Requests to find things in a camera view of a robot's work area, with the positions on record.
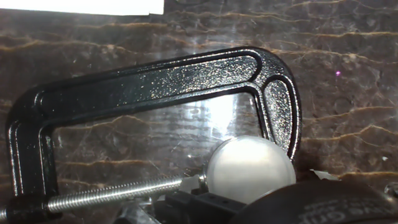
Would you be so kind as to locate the gripper left finger with silver pad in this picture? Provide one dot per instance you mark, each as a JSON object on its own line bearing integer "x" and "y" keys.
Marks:
{"x": 199, "y": 208}

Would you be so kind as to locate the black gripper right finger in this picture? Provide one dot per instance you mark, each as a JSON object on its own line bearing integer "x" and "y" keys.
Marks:
{"x": 392, "y": 190}

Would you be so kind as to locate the translucent white plastic lid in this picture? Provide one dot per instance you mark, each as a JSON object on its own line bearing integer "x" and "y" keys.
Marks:
{"x": 248, "y": 168}

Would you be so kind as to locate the dark marble pattern mat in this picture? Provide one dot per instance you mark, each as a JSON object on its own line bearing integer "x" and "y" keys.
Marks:
{"x": 342, "y": 109}

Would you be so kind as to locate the black metal C-clamp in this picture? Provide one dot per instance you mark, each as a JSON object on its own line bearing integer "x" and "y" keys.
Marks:
{"x": 149, "y": 84}

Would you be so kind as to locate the large white paper sheet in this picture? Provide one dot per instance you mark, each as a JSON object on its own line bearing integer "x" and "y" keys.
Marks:
{"x": 81, "y": 6}

